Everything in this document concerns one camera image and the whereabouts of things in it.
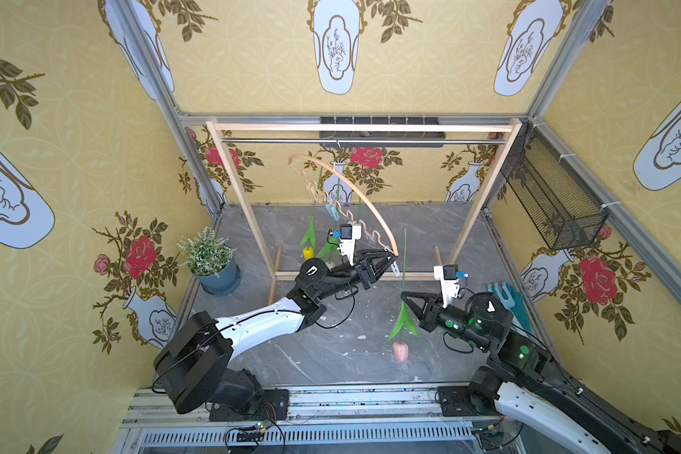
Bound pink artificial tulip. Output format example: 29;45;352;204
389;232;418;363

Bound yellow artificial tulip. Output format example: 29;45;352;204
299;193;320;259

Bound wooden arched clip hanger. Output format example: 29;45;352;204
288;154;398;263

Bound white artificial tulip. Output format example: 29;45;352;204
316;195;341;267

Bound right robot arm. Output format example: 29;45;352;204
401;291;681;453

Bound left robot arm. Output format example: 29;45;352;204
152;249;397;414

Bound wooden clothes rack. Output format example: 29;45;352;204
206;117;522;296

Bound teal garden fork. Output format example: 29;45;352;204
487;282;516;309

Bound potted green plant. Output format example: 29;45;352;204
178;227;241;295

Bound small circuit board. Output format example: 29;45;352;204
236;428;265;444

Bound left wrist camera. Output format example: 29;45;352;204
330;223;356;265

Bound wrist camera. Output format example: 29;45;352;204
330;223;356;265
433;264;468;308

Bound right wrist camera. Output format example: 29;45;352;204
433;264;468;308

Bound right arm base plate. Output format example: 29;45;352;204
436;386;499;417

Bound aluminium rail base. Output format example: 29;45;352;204
112;382;537;453

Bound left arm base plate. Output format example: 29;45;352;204
205;389;289;422

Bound black wire mesh basket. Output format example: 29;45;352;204
502;130;608;250

